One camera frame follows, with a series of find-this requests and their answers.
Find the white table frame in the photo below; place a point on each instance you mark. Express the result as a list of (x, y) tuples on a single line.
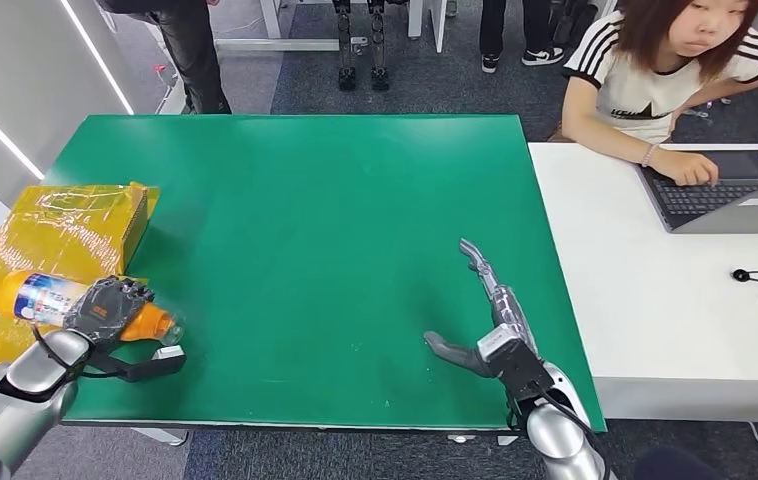
[(273, 45)]

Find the green table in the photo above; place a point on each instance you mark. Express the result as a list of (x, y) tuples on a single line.
[(326, 199)]

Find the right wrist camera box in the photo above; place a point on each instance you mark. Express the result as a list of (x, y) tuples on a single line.
[(518, 364)]

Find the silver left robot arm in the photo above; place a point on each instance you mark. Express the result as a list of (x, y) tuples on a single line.
[(8, 411)]

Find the standing humanoid robot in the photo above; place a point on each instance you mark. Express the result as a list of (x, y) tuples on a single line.
[(346, 46)]

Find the white table foot bracket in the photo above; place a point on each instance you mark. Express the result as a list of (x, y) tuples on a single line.
[(462, 438)]

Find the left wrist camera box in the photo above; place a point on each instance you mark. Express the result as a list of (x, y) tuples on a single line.
[(147, 368)]

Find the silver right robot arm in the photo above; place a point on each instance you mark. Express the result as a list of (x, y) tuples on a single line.
[(558, 437)]

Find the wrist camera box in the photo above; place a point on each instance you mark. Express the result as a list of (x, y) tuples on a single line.
[(147, 368), (518, 364)]

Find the standing person with sneakers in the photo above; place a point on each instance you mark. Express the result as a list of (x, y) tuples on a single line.
[(538, 26)]

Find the yellow taped cardboard box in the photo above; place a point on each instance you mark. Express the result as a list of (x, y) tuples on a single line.
[(68, 225)]

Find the grey laptop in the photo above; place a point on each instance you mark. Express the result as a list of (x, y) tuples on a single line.
[(710, 199)]

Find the white desk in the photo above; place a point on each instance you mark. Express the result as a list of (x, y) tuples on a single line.
[(657, 298)]

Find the seated person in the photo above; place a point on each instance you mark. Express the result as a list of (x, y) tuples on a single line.
[(637, 86)]

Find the person's right hand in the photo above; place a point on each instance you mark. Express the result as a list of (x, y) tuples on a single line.
[(690, 171)]

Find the orange plastic bottle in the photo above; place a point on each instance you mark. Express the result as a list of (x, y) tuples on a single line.
[(38, 298)]

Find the standing person in black trousers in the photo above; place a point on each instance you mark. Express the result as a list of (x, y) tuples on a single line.
[(190, 53)]

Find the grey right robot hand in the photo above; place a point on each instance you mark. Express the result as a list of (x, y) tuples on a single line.
[(506, 308)]

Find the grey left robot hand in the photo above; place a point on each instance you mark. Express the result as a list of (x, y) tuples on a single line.
[(104, 311)]

